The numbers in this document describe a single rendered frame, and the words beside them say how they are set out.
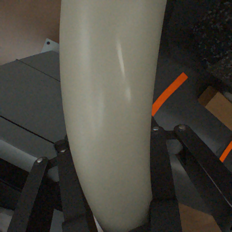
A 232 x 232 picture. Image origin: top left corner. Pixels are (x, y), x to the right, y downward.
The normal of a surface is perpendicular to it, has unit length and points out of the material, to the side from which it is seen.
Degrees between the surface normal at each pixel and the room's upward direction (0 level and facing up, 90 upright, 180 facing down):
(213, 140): 0
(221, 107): 0
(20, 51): 0
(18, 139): 90
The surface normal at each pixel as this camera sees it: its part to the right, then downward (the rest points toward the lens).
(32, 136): 0.49, -0.79
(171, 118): -0.02, 0.42
